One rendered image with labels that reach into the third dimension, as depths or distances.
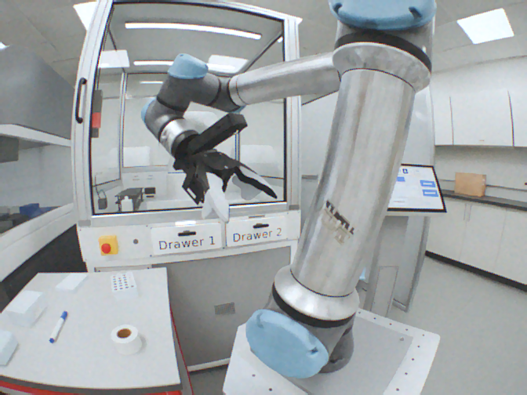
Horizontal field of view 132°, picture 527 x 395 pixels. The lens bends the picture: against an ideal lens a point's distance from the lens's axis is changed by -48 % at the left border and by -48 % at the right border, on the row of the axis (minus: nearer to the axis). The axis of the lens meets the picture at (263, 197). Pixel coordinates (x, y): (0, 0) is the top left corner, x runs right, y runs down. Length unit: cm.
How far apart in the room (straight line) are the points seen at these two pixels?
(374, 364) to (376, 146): 45
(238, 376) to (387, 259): 106
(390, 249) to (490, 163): 263
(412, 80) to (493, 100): 319
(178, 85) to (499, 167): 361
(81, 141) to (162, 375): 83
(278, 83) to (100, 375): 70
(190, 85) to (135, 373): 60
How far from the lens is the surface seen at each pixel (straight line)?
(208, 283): 107
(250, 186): 44
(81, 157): 98
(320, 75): 41
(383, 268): 137
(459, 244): 317
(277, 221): 104
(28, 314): 80
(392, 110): 23
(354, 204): 22
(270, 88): 46
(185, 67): 47
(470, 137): 341
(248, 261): 108
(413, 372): 57
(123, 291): 78
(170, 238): 94
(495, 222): 300
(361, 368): 53
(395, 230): 131
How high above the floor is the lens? 117
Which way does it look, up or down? 8 degrees down
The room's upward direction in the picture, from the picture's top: straight up
